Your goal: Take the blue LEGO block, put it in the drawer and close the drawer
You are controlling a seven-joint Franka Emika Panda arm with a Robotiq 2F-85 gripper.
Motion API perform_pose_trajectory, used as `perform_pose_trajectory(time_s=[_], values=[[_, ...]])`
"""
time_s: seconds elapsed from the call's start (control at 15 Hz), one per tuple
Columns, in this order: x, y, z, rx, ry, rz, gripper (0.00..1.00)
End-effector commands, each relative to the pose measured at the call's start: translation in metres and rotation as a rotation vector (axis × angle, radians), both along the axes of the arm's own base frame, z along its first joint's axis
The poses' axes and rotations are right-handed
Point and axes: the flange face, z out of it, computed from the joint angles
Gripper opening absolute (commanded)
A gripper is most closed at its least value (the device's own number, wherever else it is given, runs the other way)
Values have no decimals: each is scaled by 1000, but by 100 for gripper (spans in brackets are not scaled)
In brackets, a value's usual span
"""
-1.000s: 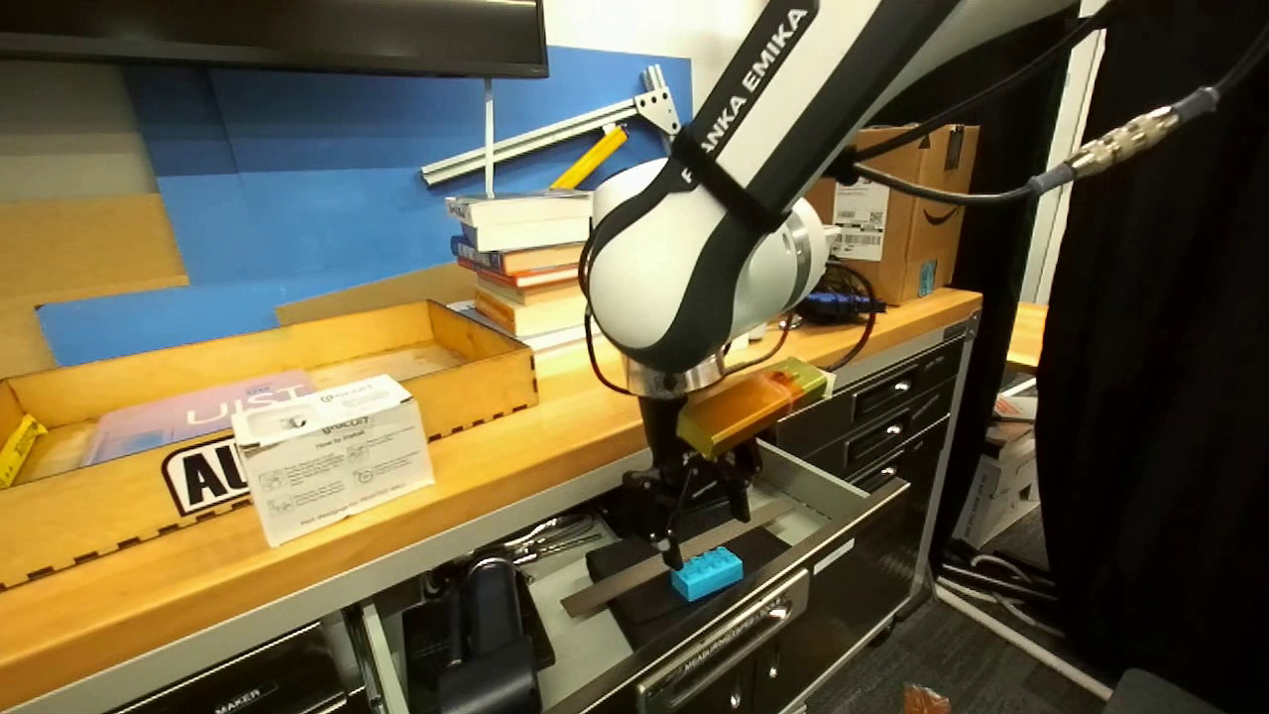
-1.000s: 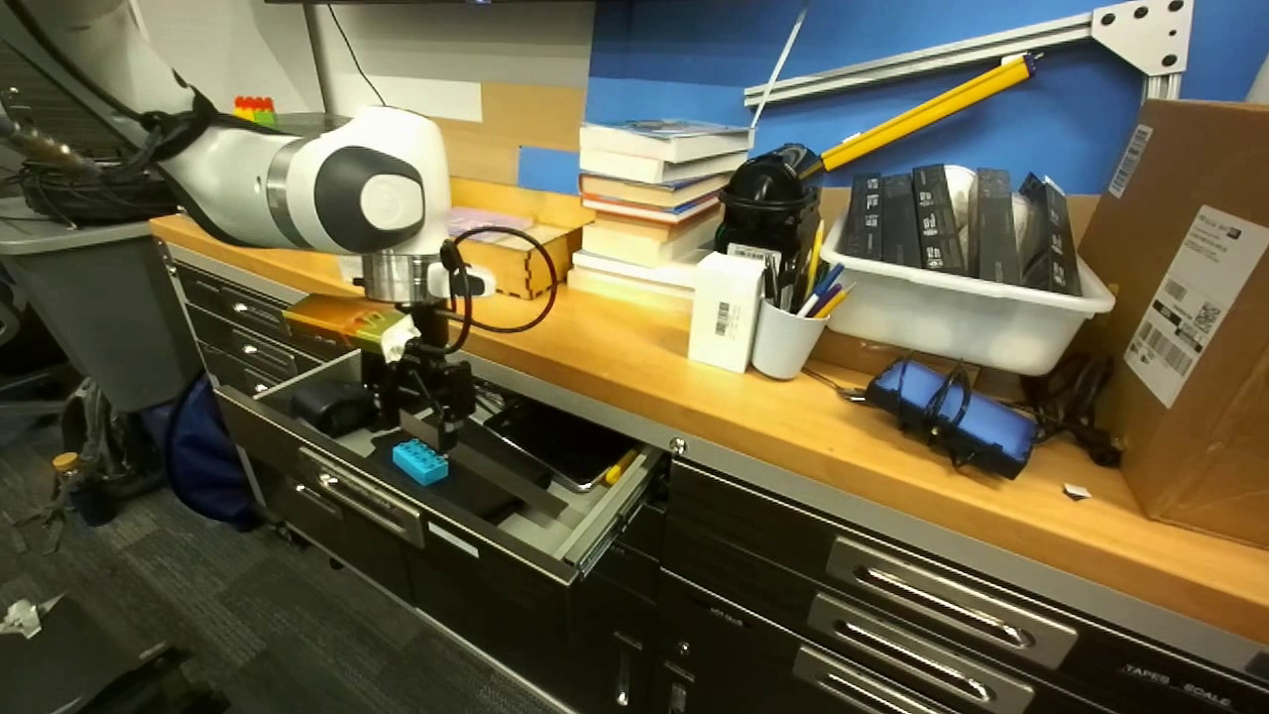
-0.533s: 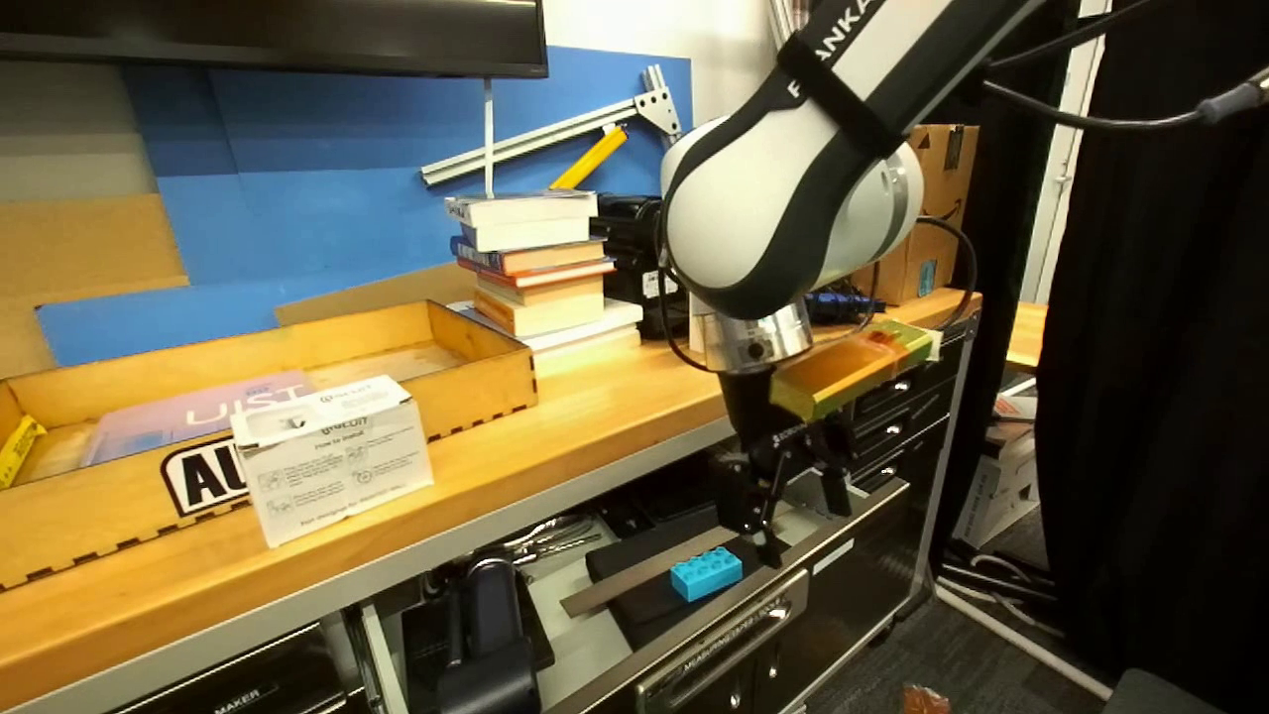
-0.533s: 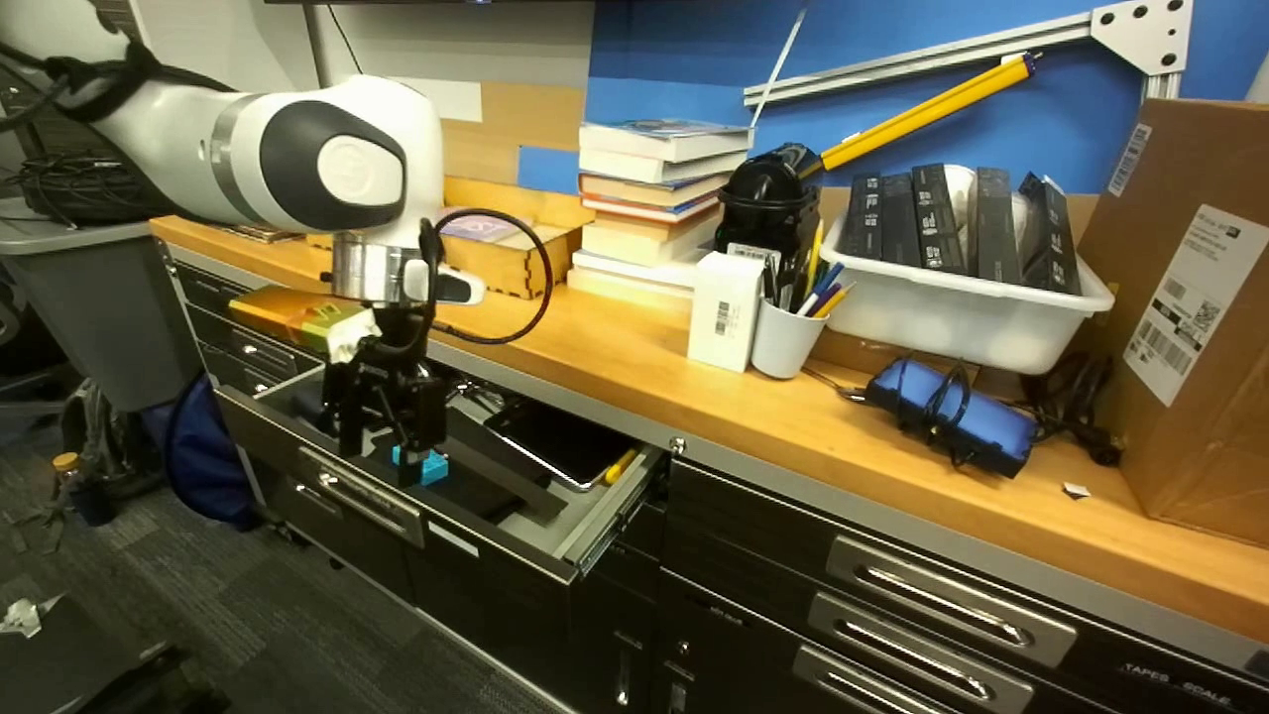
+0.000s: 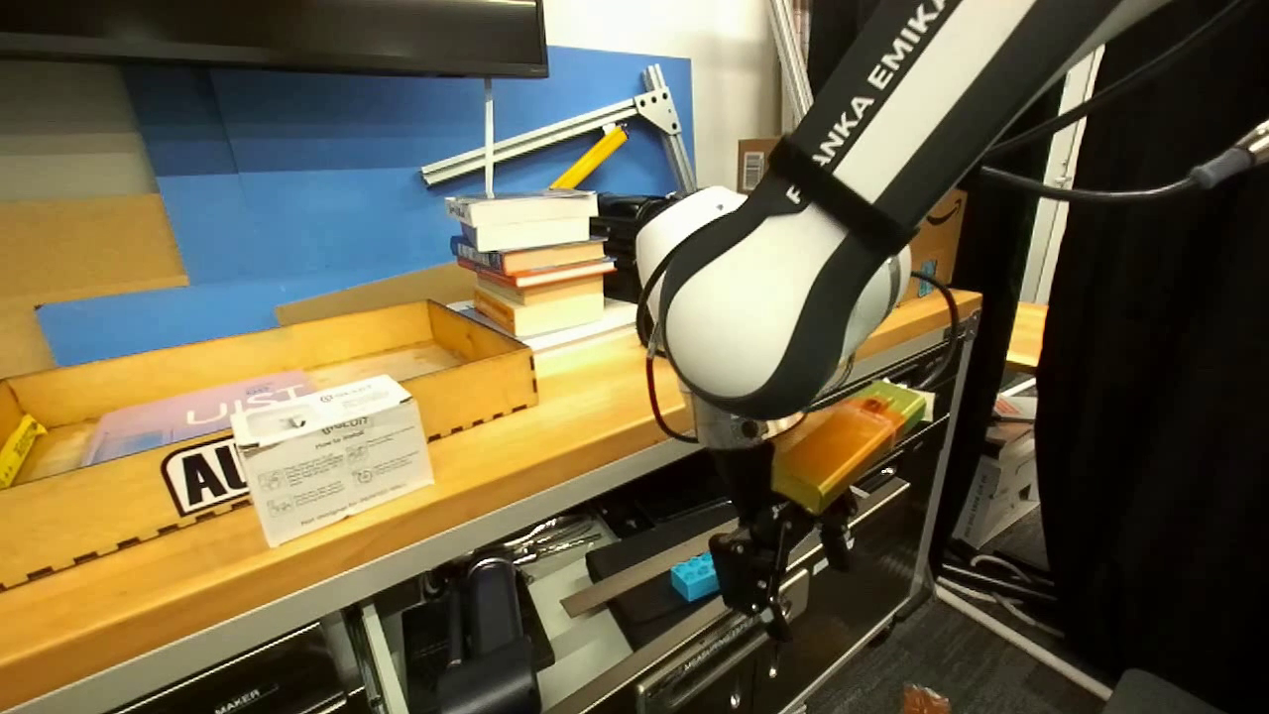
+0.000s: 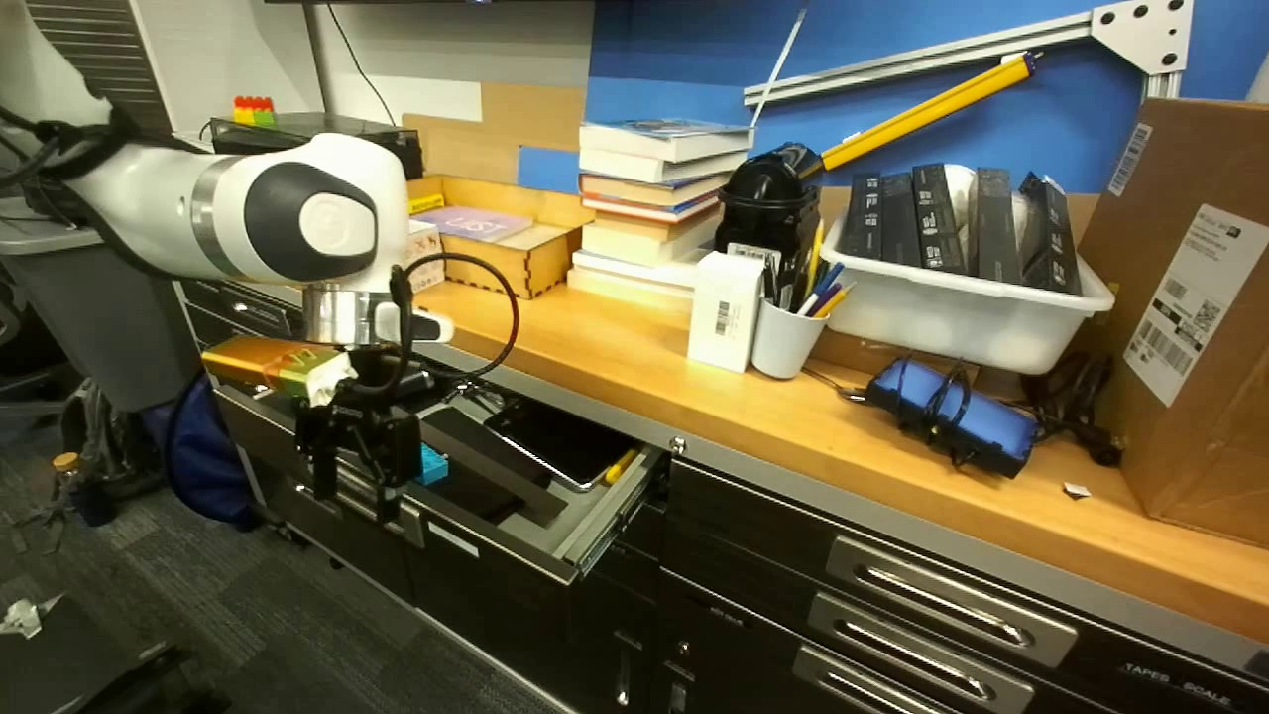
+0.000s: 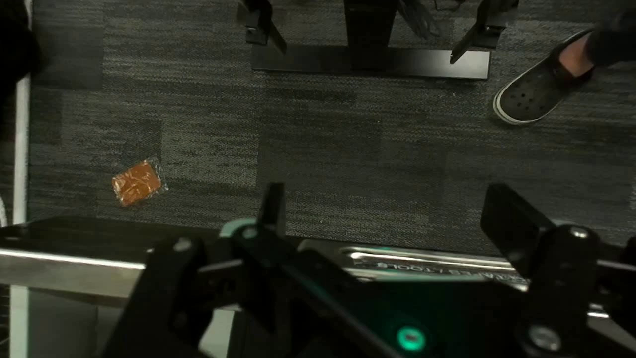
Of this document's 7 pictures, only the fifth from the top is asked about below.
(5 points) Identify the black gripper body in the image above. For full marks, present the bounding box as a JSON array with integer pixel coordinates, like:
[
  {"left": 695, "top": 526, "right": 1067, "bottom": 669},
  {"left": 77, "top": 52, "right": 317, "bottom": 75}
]
[{"left": 708, "top": 446, "right": 807, "bottom": 620}]

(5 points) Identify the blue LEGO block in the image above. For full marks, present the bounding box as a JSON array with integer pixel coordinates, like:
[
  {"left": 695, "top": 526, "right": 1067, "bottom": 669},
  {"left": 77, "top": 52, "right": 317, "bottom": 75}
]
[{"left": 667, "top": 551, "right": 728, "bottom": 608}]

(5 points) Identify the orange block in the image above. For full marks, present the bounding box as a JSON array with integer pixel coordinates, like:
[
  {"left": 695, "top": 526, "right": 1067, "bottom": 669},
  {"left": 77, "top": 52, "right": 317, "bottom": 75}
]
[{"left": 770, "top": 376, "right": 935, "bottom": 520}]

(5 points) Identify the grey metal bar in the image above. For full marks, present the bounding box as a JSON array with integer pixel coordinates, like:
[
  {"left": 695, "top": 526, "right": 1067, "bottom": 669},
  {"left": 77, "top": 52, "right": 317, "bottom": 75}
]
[{"left": 558, "top": 514, "right": 749, "bottom": 623}]

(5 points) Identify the cream book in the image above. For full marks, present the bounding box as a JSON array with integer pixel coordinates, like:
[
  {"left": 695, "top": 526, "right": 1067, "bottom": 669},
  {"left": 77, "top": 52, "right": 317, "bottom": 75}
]
[{"left": 466, "top": 280, "right": 644, "bottom": 358}]

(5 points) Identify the brown book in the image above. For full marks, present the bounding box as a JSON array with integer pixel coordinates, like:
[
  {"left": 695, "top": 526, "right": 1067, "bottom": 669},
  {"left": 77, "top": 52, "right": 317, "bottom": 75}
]
[{"left": 457, "top": 254, "right": 618, "bottom": 305}]

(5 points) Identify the brown cardboard box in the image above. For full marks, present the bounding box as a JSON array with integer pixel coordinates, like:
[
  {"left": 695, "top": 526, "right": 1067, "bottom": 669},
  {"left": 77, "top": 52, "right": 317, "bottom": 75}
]
[{"left": 910, "top": 186, "right": 972, "bottom": 290}]

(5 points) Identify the blue and red book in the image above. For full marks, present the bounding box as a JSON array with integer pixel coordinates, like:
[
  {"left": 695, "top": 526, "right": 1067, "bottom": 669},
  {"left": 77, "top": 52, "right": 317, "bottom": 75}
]
[{"left": 447, "top": 234, "right": 617, "bottom": 287}]

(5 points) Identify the white book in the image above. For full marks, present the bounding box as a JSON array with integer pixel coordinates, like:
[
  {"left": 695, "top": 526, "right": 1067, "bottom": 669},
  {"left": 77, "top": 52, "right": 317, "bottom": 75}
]
[{"left": 443, "top": 186, "right": 603, "bottom": 254}]

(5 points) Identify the white printed paper sheet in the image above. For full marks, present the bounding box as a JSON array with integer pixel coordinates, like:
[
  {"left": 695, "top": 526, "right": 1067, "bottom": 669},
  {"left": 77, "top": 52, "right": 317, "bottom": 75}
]
[{"left": 225, "top": 370, "right": 440, "bottom": 551}]

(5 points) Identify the yellow spirit level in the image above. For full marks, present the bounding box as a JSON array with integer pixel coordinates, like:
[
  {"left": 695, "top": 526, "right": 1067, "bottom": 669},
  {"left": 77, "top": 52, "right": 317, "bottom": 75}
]
[{"left": 549, "top": 122, "right": 635, "bottom": 200}]

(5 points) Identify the black curtain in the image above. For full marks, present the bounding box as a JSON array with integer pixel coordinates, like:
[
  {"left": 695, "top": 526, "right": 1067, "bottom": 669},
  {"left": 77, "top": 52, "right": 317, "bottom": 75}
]
[{"left": 1032, "top": 0, "right": 1269, "bottom": 714}]

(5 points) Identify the blue foam board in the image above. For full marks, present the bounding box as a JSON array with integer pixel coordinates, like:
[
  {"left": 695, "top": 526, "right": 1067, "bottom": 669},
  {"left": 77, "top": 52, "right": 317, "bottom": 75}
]
[{"left": 35, "top": 46, "right": 701, "bottom": 370}]

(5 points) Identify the pale purple sheet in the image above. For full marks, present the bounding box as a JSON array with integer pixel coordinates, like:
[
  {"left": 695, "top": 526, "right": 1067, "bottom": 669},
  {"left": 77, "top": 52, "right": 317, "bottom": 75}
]
[{"left": 77, "top": 370, "right": 322, "bottom": 472}]

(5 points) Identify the wooden tray box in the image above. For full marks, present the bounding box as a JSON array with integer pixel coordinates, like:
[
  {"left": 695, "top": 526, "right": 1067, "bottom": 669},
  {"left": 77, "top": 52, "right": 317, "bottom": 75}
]
[{"left": 0, "top": 294, "right": 544, "bottom": 595}]

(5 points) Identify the black monitor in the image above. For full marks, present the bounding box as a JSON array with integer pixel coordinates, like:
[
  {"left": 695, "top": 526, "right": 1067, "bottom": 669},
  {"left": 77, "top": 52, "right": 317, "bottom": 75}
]
[{"left": 0, "top": 0, "right": 556, "bottom": 82}]

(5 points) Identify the yellow tool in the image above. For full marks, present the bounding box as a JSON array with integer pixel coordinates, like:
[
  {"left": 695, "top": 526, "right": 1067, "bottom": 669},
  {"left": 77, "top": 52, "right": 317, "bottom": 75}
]
[{"left": 0, "top": 410, "right": 54, "bottom": 497}]

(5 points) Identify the red thin cable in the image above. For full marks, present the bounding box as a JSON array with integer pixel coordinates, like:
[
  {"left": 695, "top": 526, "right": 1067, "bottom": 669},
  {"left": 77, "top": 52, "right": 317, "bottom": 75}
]
[{"left": 638, "top": 344, "right": 701, "bottom": 448}]

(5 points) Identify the aluminium bracket rail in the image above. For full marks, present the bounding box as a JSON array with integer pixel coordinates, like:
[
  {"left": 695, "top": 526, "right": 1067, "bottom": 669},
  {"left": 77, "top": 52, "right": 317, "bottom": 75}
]
[{"left": 418, "top": 64, "right": 701, "bottom": 200}]

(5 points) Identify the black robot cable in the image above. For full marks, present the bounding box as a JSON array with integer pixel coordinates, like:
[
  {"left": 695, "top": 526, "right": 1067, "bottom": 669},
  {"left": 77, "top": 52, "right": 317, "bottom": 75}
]
[{"left": 980, "top": 115, "right": 1269, "bottom": 205}]

